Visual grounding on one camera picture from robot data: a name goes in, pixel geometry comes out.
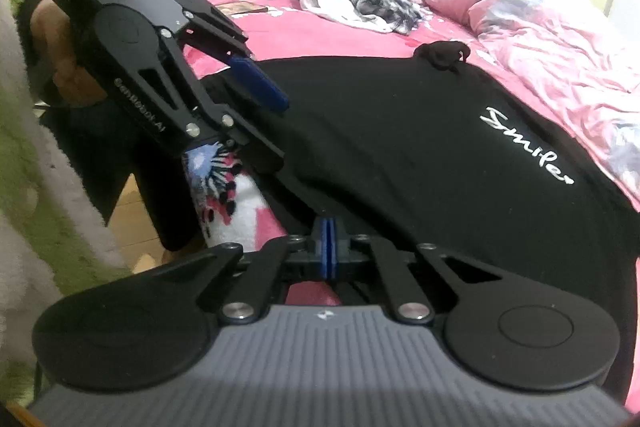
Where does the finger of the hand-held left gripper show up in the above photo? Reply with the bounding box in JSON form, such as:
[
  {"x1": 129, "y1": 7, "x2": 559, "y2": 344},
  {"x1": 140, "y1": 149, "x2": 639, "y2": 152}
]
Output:
[
  {"x1": 172, "y1": 0, "x2": 290, "y2": 112},
  {"x1": 200, "y1": 104, "x2": 285, "y2": 172}
]

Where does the dark cloth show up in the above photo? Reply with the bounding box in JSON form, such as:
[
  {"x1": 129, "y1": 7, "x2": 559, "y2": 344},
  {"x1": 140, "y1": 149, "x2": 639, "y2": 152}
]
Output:
[{"x1": 37, "y1": 104, "x2": 202, "y2": 253}]

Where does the person's left hand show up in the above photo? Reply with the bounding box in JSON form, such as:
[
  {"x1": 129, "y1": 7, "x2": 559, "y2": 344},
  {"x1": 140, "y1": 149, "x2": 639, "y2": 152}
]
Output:
[{"x1": 30, "y1": 0, "x2": 108, "y2": 106}]

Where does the black t-shirt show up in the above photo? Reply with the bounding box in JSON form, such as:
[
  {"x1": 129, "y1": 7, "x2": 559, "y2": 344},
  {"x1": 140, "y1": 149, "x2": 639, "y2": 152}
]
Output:
[{"x1": 202, "y1": 41, "x2": 640, "y2": 403}]

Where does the pink floral bed blanket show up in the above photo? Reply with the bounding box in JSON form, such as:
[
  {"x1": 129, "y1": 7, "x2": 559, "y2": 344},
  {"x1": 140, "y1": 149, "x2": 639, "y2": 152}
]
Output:
[{"x1": 160, "y1": 0, "x2": 506, "y2": 308}]

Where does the pink grey floral duvet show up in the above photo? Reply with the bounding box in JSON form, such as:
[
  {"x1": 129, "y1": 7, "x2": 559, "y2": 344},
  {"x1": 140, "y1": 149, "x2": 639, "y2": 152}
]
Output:
[{"x1": 417, "y1": 0, "x2": 640, "y2": 212}]

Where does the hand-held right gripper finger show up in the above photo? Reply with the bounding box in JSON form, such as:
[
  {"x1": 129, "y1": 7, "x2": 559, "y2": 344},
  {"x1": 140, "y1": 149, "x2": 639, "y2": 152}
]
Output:
[
  {"x1": 328, "y1": 217, "x2": 504, "y2": 324},
  {"x1": 197, "y1": 217, "x2": 329, "y2": 326}
]

